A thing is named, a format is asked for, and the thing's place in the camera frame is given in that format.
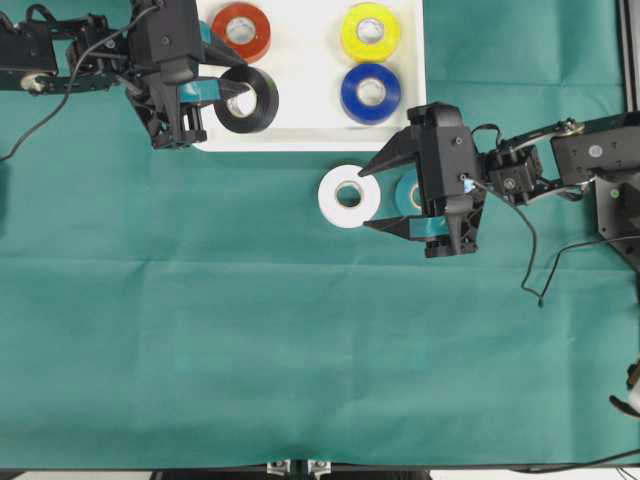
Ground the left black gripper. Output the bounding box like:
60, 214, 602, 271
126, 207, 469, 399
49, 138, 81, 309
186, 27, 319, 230
124, 20, 250, 149

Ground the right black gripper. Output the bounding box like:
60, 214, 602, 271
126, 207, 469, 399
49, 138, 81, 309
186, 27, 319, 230
359, 125, 486, 259

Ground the black tape roll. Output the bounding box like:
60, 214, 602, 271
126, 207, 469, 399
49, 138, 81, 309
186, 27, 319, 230
214, 65, 279, 134

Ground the red tape roll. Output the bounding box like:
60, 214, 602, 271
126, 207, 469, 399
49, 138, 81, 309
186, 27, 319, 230
212, 2, 271, 64

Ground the blue tape roll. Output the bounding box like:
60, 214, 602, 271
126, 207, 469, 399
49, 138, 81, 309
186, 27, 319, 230
340, 63, 402, 125

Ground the yellow tape roll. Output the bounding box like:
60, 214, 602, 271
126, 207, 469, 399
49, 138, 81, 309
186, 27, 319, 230
340, 2, 401, 63

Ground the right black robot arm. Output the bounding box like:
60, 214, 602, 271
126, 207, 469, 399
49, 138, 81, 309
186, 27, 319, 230
361, 103, 639, 270

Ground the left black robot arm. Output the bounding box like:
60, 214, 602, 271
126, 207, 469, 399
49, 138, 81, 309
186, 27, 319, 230
1, 1, 249, 149

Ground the teal green tape roll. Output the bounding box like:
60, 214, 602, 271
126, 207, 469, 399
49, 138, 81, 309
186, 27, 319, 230
394, 169, 422, 216

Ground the white tape roll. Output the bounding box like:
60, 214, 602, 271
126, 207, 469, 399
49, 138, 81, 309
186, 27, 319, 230
317, 165, 381, 229

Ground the white plastic tray case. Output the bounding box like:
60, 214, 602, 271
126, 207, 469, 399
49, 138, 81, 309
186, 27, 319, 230
197, 1, 427, 152

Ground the green table cloth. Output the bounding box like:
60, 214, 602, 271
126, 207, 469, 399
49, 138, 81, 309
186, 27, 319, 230
0, 0, 640, 471

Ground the white object at table edge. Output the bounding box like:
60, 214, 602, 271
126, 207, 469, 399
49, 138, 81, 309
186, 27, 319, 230
609, 362, 639, 419

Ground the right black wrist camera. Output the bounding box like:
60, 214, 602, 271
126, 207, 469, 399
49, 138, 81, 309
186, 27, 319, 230
407, 102, 480, 199

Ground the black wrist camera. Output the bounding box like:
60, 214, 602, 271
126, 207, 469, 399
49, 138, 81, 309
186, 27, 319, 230
128, 0, 204, 85
407, 102, 480, 199

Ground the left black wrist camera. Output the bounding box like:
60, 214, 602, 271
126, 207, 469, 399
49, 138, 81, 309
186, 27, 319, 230
128, 0, 204, 85

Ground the left black camera cable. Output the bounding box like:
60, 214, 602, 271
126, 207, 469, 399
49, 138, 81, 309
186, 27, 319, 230
0, 0, 166, 164

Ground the black camera cable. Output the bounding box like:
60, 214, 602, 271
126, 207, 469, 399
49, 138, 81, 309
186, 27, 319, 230
0, 0, 166, 164
464, 179, 626, 309

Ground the right black camera cable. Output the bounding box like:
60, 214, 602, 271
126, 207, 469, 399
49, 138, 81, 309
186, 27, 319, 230
464, 179, 626, 309

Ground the aluminium frame rail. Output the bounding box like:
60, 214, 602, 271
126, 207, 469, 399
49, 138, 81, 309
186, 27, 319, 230
617, 0, 640, 112

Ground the right metal table bracket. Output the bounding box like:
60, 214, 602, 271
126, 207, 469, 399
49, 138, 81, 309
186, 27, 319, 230
307, 459, 332, 478

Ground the metal table bracket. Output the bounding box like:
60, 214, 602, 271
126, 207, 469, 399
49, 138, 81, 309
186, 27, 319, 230
307, 459, 332, 478
266, 459, 291, 476

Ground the left metal table bracket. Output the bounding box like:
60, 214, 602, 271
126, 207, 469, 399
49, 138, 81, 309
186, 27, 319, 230
266, 459, 291, 476

